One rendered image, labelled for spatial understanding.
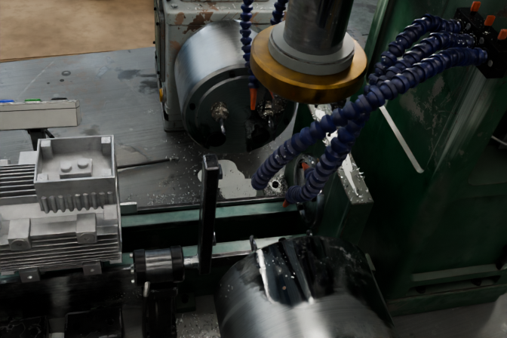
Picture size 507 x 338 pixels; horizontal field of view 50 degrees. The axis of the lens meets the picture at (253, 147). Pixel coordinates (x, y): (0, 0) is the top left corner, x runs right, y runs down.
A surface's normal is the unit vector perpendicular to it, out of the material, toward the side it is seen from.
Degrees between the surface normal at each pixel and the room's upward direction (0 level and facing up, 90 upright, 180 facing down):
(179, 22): 90
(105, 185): 90
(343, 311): 9
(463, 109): 90
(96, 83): 0
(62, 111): 55
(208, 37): 28
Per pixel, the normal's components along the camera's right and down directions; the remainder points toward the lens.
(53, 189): 0.20, 0.69
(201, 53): -0.54, -0.52
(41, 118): 0.23, 0.14
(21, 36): 0.11, -0.73
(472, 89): -0.97, 0.07
